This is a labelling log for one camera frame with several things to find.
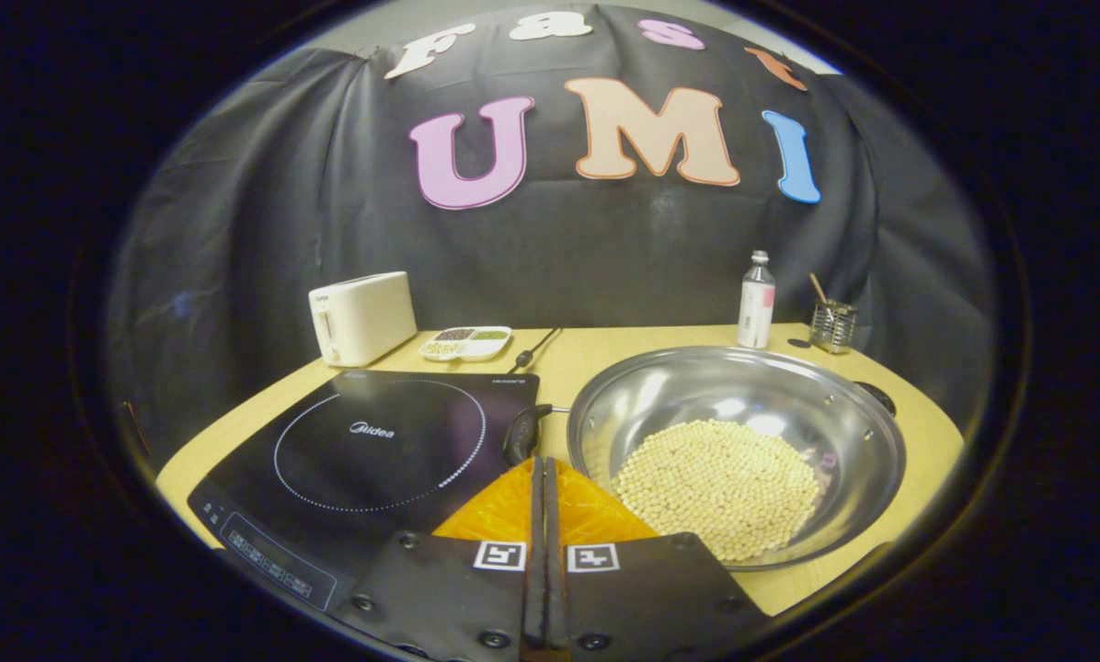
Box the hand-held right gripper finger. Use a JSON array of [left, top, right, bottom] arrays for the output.
[[546, 457, 773, 662], [352, 457, 549, 662]]

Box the black induction cooktop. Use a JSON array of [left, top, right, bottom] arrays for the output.
[[187, 368, 542, 614]]

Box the stainless steel pot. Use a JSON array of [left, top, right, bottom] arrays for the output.
[[502, 345, 908, 573]]

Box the pile of yellow soybeans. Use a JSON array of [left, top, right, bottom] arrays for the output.
[[613, 419, 825, 562]]

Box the white divided dish with beans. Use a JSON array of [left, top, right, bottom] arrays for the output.
[[418, 325, 512, 361]]

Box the white toaster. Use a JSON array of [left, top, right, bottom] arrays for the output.
[[308, 271, 418, 369]]

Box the clear bottle with pink label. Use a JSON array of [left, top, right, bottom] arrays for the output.
[[737, 250, 777, 350]]

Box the metal mesh utensil holder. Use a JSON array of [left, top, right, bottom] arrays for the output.
[[808, 299, 859, 356]]

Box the black backdrop cloth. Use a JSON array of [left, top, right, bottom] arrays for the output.
[[109, 5, 997, 461]]

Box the black power cable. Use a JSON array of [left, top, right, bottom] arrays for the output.
[[508, 326, 565, 373]]

